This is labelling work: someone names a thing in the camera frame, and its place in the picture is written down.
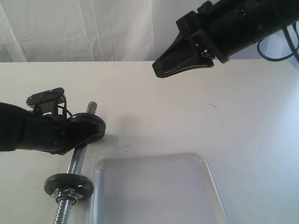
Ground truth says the clear plastic tray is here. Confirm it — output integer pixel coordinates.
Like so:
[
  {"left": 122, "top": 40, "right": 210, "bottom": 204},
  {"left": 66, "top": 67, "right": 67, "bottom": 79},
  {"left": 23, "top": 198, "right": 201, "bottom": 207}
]
[{"left": 89, "top": 153, "right": 228, "bottom": 224}]

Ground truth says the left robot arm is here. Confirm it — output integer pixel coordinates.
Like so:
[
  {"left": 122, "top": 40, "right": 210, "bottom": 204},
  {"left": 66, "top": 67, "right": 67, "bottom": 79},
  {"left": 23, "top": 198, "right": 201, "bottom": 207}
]
[{"left": 0, "top": 103, "right": 106, "bottom": 155}]

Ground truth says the black plate right side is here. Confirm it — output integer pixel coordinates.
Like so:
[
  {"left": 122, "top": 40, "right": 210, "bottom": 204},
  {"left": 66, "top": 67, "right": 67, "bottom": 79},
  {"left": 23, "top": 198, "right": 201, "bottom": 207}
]
[{"left": 77, "top": 125, "right": 105, "bottom": 144}]

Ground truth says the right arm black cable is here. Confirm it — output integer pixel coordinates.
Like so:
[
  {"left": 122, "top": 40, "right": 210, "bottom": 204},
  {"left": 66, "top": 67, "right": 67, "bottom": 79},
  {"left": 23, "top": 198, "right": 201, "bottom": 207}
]
[{"left": 256, "top": 22, "right": 299, "bottom": 63}]

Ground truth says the black plate left side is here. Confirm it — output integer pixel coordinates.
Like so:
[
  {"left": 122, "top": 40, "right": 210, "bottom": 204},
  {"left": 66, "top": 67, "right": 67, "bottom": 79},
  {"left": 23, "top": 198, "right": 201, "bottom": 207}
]
[{"left": 44, "top": 173, "right": 94, "bottom": 201}]

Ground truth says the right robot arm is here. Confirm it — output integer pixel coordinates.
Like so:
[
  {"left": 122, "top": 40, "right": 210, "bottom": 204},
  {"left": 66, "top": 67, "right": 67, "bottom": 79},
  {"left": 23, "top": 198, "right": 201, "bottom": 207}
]
[{"left": 152, "top": 0, "right": 299, "bottom": 78}]

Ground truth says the chrome threaded dumbbell bar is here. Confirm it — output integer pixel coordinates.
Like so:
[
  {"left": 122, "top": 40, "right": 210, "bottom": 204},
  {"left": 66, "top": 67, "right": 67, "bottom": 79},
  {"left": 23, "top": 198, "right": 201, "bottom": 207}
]
[{"left": 55, "top": 100, "right": 98, "bottom": 224}]

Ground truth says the white curtain backdrop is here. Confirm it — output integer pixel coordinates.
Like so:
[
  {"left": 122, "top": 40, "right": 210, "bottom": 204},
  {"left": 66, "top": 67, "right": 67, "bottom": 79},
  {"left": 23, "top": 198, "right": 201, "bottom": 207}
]
[{"left": 0, "top": 0, "right": 291, "bottom": 62}]

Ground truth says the black weight plate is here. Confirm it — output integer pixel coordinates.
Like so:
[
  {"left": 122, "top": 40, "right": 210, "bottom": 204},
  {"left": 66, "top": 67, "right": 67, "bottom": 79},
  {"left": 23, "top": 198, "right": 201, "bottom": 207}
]
[{"left": 71, "top": 112, "right": 106, "bottom": 131}]

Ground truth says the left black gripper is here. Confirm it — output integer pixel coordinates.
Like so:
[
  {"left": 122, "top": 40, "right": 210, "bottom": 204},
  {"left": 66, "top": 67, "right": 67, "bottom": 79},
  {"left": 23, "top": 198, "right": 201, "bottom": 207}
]
[{"left": 16, "top": 112, "right": 104, "bottom": 155}]

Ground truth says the chrome collar nut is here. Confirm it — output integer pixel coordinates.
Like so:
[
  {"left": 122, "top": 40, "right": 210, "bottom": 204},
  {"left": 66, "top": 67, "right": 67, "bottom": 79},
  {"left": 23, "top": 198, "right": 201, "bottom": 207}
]
[{"left": 52, "top": 189, "right": 78, "bottom": 205}]

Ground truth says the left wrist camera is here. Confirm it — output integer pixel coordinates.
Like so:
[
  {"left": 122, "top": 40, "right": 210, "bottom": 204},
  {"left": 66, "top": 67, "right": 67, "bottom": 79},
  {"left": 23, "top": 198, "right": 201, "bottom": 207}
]
[{"left": 26, "top": 87, "right": 67, "bottom": 119}]

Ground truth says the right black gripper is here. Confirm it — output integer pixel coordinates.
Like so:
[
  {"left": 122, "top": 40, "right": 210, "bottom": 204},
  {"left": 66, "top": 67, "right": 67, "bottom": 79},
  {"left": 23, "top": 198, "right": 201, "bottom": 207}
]
[{"left": 152, "top": 0, "right": 278, "bottom": 78}]

